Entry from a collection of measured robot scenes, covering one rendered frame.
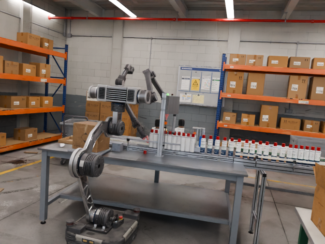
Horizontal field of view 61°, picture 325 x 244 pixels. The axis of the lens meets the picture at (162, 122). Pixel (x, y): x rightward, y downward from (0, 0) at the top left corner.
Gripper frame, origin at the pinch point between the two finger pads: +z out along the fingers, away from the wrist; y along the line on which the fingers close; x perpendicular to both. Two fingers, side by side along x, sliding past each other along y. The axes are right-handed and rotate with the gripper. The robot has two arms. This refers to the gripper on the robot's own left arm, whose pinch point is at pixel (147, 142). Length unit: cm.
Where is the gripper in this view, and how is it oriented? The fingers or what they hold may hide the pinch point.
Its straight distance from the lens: 311.0
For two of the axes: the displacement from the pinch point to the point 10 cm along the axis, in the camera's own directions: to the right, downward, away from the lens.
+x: -8.2, 5.4, 1.9
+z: 5.5, 8.4, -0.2
